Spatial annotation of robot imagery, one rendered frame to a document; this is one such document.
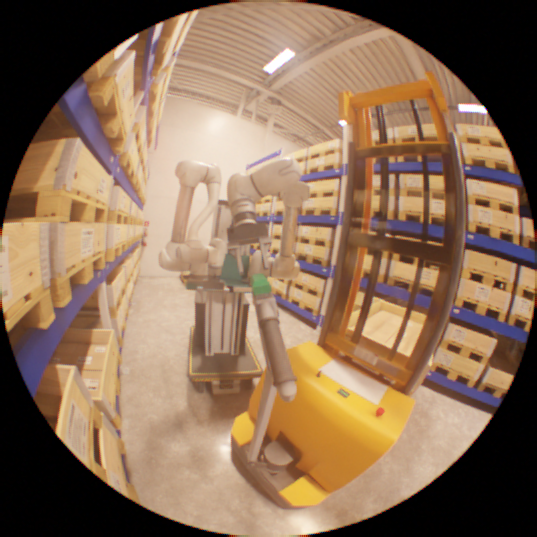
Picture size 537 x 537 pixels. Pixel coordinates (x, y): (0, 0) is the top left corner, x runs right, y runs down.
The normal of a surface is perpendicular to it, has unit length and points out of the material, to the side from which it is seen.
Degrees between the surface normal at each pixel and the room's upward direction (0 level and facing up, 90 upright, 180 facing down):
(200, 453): 0
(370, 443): 68
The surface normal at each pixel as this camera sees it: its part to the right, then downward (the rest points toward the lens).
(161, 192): 0.58, 0.22
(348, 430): -0.70, -0.38
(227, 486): 0.14, -0.98
